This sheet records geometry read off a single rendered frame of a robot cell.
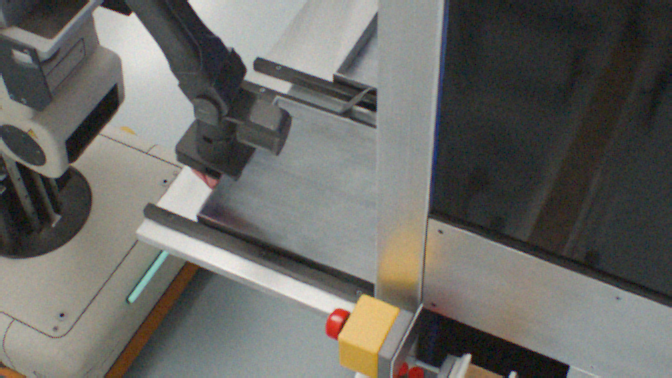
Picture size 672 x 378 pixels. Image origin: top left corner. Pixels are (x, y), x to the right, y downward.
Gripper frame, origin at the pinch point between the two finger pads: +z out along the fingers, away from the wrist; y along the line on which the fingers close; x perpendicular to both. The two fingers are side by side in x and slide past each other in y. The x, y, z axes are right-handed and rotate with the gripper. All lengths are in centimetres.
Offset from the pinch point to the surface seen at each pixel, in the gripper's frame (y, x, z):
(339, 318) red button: 27.7, -19.0, -14.6
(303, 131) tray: 7.0, 17.2, 2.0
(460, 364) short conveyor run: 43.7, -16.4, -12.6
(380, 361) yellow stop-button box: 34.6, -22.5, -15.9
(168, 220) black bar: -3.2, -7.9, 2.2
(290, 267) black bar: 16.8, -8.0, -1.3
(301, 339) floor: 12, 27, 90
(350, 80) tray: 9.9, 27.8, -1.6
